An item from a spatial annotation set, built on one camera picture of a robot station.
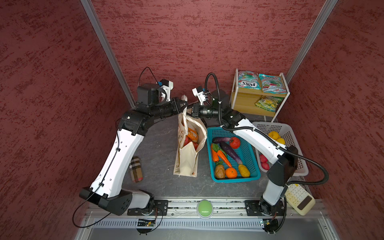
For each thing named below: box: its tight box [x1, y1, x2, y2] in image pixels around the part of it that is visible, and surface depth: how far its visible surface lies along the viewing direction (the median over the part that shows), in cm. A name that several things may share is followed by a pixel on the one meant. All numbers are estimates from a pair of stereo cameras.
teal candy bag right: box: [258, 73, 288, 95], surface depth 84 cm
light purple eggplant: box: [212, 137, 231, 144], surface depth 99 cm
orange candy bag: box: [186, 127, 199, 142], surface depth 90 cm
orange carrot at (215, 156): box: [211, 143, 219, 163], surface depth 91 cm
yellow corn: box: [238, 164, 251, 178], surface depth 83 cm
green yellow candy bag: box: [255, 95, 284, 112], surface depth 99 cm
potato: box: [214, 164, 226, 180], surface depth 83 cm
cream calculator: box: [284, 184, 316, 216], surface depth 77 cm
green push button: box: [196, 199, 214, 220], surface depth 74 cm
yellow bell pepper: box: [268, 131, 281, 141], surface depth 99 cm
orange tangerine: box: [225, 167, 238, 179], surface depth 83 cm
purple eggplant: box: [219, 141, 243, 165], surface depth 93 cm
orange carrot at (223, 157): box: [217, 150, 233, 168], surface depth 92 cm
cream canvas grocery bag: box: [173, 107, 208, 178], surface depth 70 cm
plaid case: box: [129, 156, 144, 183], surface depth 86 cm
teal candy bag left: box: [238, 70, 262, 90], surface depth 87 cm
